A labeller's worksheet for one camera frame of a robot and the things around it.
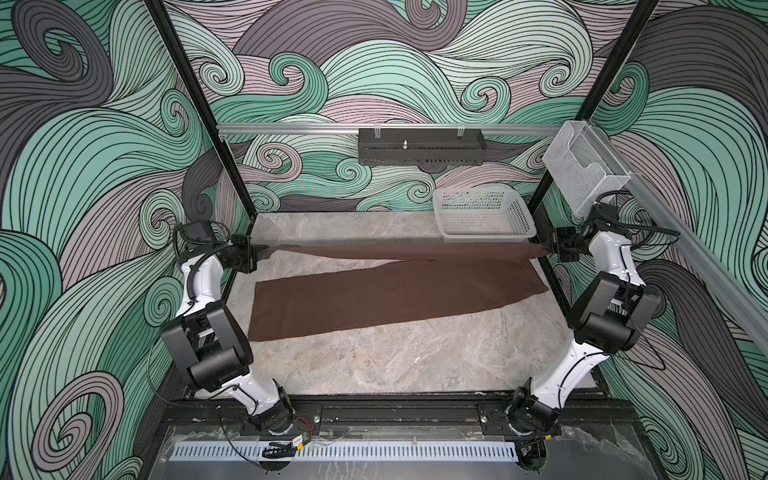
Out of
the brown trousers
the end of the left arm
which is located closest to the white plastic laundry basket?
the brown trousers

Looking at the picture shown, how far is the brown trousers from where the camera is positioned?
3.02ft

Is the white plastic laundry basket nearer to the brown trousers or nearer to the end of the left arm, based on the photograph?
the brown trousers
